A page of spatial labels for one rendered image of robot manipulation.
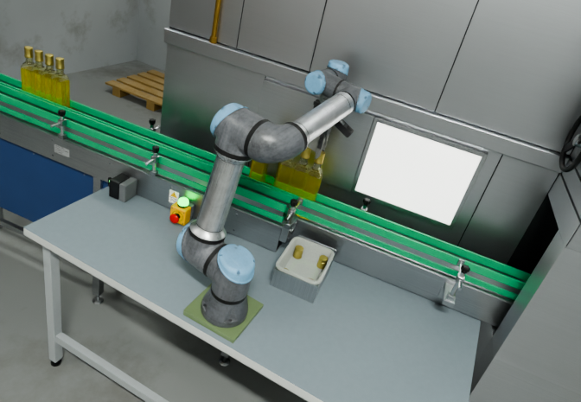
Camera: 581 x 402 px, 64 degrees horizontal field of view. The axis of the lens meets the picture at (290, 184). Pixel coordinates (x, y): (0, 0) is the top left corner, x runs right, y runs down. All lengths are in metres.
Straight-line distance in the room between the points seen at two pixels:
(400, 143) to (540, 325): 0.77
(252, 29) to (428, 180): 0.91
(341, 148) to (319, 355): 0.80
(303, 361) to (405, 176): 0.81
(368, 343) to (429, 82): 0.94
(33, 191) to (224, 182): 1.38
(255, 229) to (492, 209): 0.92
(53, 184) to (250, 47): 1.13
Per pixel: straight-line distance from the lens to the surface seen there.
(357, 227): 1.82
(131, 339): 2.49
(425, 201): 1.91
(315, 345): 1.57
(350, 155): 1.88
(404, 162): 1.85
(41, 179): 2.47
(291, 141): 1.24
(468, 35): 1.75
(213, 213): 1.39
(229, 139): 1.28
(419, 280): 1.88
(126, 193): 2.01
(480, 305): 1.92
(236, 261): 1.40
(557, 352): 1.83
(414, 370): 1.64
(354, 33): 1.80
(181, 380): 2.35
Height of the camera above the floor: 1.89
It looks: 29 degrees down
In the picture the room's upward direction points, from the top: 14 degrees clockwise
